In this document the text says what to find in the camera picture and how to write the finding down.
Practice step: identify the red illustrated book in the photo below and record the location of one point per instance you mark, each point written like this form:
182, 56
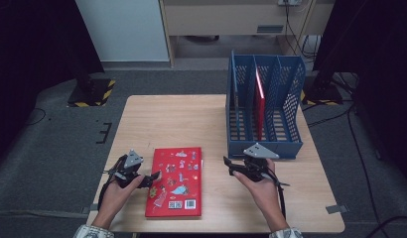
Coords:
178, 198
260, 115

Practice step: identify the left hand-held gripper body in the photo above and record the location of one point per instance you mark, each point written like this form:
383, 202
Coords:
128, 168

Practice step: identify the white panel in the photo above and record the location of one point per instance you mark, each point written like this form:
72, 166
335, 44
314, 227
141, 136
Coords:
125, 29

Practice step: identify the dark curtain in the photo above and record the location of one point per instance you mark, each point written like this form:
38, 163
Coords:
383, 49

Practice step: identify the person's right hand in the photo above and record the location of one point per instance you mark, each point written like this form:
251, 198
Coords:
264, 191

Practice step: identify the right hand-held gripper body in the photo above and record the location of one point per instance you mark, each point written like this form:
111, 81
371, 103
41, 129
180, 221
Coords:
256, 165

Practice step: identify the person's left hand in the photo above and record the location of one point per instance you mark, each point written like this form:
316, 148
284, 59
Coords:
115, 201

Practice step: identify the grey tape piece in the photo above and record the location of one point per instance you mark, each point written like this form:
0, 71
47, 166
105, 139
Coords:
89, 209
337, 209

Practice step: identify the beige cabinet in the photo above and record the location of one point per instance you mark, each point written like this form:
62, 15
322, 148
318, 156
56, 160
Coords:
224, 20

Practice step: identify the blue plastic file rack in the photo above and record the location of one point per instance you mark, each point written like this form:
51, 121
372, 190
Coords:
238, 152

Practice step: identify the white power strip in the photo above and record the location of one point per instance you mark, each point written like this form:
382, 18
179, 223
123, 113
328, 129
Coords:
289, 2

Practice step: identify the black yellow striped stand base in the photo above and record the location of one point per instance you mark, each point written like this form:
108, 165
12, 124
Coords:
324, 94
92, 94

